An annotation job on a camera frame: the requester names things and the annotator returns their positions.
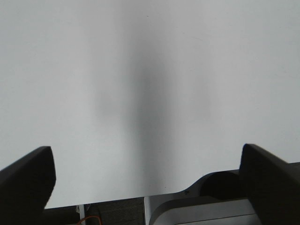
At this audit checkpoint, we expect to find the orange cable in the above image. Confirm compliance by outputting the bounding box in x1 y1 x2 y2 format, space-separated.
78 216 101 225

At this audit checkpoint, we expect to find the white table leg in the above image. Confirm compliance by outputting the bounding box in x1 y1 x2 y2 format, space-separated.
76 204 86 225

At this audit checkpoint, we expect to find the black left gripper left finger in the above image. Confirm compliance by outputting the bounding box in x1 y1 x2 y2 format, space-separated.
0 146 56 225

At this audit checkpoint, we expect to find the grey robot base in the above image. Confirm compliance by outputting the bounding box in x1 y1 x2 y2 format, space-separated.
144 170 261 225

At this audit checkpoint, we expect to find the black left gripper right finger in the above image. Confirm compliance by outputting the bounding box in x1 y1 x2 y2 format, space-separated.
239 144 300 225

